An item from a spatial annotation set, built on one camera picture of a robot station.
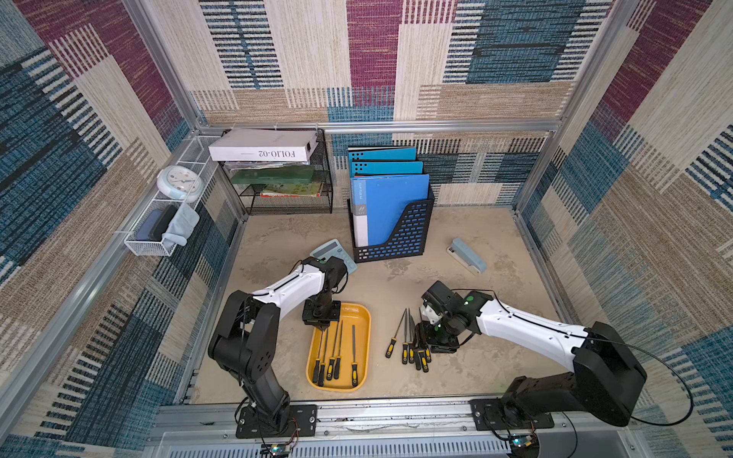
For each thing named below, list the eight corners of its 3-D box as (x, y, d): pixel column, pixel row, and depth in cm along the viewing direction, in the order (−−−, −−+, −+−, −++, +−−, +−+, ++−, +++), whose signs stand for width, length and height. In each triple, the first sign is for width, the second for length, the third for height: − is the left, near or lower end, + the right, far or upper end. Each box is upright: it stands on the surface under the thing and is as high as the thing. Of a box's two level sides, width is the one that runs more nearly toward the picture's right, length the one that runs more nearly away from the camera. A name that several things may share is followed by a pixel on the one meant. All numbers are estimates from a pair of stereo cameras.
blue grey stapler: (476, 277, 102) (481, 269, 98) (446, 250, 109) (449, 241, 105) (485, 271, 104) (489, 262, 99) (455, 245, 111) (458, 236, 107)
